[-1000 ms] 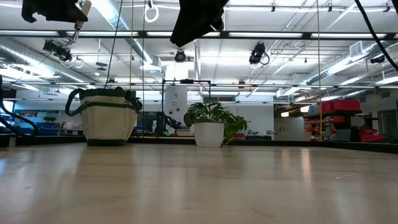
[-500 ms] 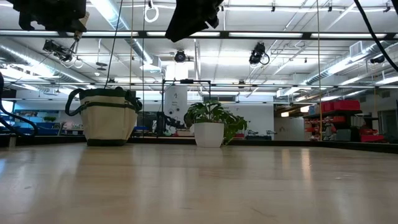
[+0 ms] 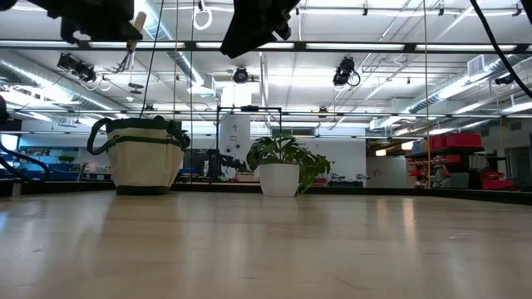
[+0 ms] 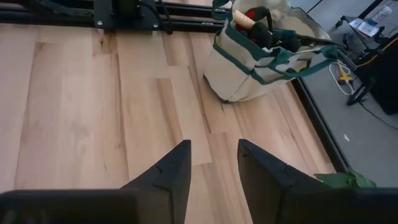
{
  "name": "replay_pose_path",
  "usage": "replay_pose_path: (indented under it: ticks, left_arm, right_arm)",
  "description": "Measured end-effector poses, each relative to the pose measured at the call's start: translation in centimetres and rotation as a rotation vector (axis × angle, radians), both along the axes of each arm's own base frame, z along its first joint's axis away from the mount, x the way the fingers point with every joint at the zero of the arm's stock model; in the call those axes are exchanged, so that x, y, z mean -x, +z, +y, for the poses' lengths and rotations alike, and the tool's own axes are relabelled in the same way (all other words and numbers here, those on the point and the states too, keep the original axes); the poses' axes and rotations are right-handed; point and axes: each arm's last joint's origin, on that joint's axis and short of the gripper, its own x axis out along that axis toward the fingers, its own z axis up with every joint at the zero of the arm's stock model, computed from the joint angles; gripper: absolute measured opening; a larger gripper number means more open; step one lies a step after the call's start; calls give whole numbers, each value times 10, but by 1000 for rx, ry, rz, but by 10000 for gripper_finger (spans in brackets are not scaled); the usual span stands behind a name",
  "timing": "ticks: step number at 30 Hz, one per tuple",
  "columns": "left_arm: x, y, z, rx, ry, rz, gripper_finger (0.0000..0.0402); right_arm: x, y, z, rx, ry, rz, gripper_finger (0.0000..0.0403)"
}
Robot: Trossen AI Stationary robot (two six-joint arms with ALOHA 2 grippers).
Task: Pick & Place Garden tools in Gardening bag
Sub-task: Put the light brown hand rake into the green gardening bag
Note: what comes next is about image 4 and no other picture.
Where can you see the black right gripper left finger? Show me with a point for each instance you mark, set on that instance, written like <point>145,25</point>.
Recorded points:
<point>168,193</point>

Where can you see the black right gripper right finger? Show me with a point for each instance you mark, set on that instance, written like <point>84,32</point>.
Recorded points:
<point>273,193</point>

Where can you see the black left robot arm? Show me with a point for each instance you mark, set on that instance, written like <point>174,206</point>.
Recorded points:
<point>127,12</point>

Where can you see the beige gardening bag green trim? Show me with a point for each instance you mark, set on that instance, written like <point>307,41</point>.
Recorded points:
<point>230,77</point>

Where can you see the green plant in white pot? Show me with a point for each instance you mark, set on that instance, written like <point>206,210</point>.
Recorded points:
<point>342,180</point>

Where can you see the black tripod leg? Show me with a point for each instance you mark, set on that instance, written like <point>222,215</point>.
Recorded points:
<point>354,100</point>

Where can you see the black equipment case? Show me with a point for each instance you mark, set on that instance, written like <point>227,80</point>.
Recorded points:
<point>385,81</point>

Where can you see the white paper sheets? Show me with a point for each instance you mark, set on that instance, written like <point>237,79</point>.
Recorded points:
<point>367,29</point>

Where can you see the black aluminium table frame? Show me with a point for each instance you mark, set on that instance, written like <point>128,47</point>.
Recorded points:
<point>18,17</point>

